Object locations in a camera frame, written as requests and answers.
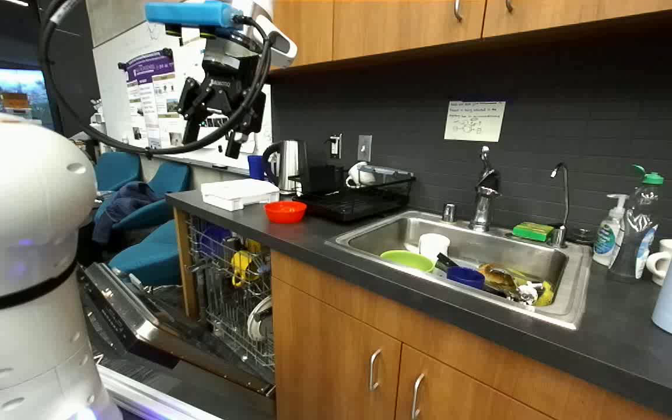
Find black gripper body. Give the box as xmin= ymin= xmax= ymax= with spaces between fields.
xmin=180 ymin=53 xmax=271 ymax=135

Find grey wire dishrack with cups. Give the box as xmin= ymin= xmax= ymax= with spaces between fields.
xmin=186 ymin=220 xmax=276 ymax=292

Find stainless dishwasher door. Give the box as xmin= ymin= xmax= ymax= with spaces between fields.
xmin=76 ymin=262 xmax=276 ymax=400

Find stainless electric kettle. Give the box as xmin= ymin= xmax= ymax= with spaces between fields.
xmin=263 ymin=138 xmax=305 ymax=195

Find teal chair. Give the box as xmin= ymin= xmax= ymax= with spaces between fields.
xmin=122 ymin=162 xmax=194 ymax=228
xmin=107 ymin=220 xmax=182 ymax=288
xmin=93 ymin=149 xmax=144 ymax=193

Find purple headed poster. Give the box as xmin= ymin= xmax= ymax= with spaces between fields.
xmin=122 ymin=47 xmax=180 ymax=149

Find red bowl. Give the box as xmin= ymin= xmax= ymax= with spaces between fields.
xmin=263 ymin=199 xmax=310 ymax=226

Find whiteboard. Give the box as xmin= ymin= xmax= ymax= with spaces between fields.
xmin=89 ymin=13 xmax=276 ymax=178

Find blue plastic cup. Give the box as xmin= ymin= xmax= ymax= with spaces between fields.
xmin=194 ymin=225 xmax=234 ymax=260

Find yellow mug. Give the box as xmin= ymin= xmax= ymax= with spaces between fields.
xmin=228 ymin=247 xmax=261 ymax=290

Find black dish drying rack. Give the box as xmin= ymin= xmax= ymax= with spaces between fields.
xmin=303 ymin=164 xmax=417 ymax=226

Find white plate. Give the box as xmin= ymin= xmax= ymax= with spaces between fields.
xmin=245 ymin=296 xmax=276 ymax=346

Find bright display screen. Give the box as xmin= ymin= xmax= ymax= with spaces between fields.
xmin=0 ymin=66 xmax=54 ymax=125

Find green bowl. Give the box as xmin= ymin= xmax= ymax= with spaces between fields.
xmin=378 ymin=247 xmax=436 ymax=275

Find white cup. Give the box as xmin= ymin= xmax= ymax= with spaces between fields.
xmin=417 ymin=230 xmax=452 ymax=265

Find wooden base cabinets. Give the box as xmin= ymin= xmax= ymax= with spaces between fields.
xmin=170 ymin=206 xmax=665 ymax=420

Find chrome kitchen faucet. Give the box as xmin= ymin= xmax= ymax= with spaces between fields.
xmin=472 ymin=145 xmax=501 ymax=233

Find dark blue bowl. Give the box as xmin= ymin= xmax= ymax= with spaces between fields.
xmin=446 ymin=263 xmax=488 ymax=292

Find stainless steel sink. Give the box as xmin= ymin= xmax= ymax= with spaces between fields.
xmin=324 ymin=208 xmax=593 ymax=332

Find green sponge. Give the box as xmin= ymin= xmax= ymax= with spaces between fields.
xmin=511 ymin=220 xmax=557 ymax=247

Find yellow dirty dish pile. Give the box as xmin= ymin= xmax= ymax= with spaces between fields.
xmin=481 ymin=263 xmax=557 ymax=310

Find thin gooseneck water tap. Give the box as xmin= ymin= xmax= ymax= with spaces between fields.
xmin=549 ymin=162 xmax=574 ymax=249

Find clear soap pump bottle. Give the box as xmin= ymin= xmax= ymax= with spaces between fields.
xmin=590 ymin=191 xmax=633 ymax=271

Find green cap dish soap bottle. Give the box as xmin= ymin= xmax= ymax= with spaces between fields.
xmin=614 ymin=164 xmax=668 ymax=283

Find white mug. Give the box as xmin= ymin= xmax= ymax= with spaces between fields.
xmin=643 ymin=236 xmax=672 ymax=288

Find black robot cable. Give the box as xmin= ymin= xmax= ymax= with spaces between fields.
xmin=38 ymin=0 xmax=276 ymax=158

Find blue wrapped wrist camera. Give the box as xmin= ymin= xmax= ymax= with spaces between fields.
xmin=144 ymin=0 xmax=238 ymax=32

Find wooden wall cabinets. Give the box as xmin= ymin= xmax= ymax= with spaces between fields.
xmin=271 ymin=0 xmax=672 ymax=67

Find grey wire dishrack with plates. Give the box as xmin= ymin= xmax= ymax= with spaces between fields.
xmin=194 ymin=284 xmax=276 ymax=379

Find white wall notice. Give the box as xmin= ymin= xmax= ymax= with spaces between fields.
xmin=440 ymin=96 xmax=509 ymax=145

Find aluminium rail with purple light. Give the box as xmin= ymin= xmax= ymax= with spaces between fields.
xmin=98 ymin=365 xmax=221 ymax=420

